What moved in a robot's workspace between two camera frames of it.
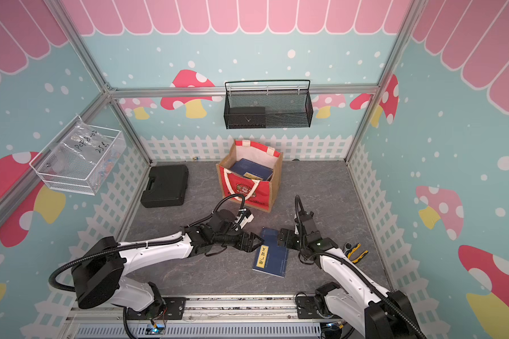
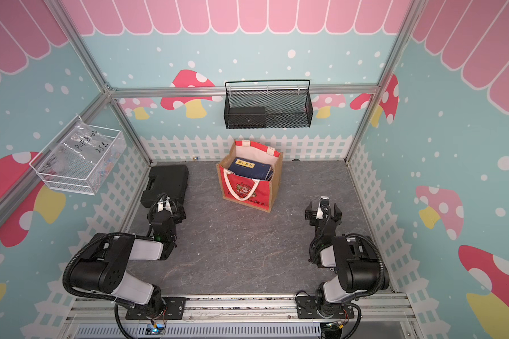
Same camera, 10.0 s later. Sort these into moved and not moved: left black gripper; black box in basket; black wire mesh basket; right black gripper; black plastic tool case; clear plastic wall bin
Moved: right black gripper; left black gripper
Not moved: clear plastic wall bin; black wire mesh basket; black plastic tool case; black box in basket
